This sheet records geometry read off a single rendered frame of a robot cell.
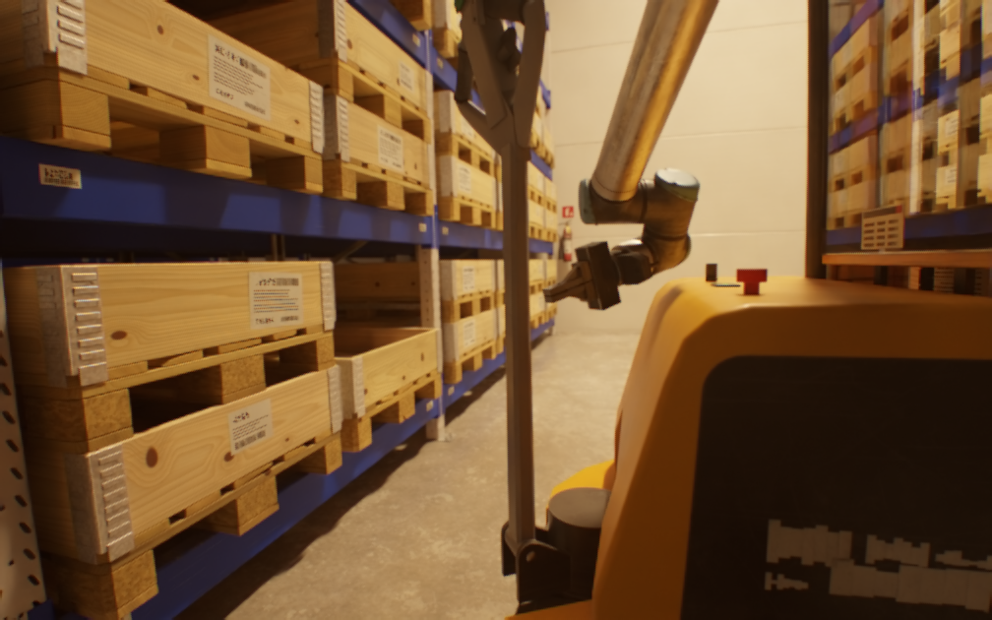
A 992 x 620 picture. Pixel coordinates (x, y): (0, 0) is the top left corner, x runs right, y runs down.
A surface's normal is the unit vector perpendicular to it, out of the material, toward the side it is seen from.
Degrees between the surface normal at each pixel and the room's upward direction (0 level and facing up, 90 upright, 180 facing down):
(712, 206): 90
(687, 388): 90
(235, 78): 90
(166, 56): 90
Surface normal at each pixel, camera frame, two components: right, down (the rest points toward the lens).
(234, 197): 0.96, 0.00
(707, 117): -0.28, 0.10
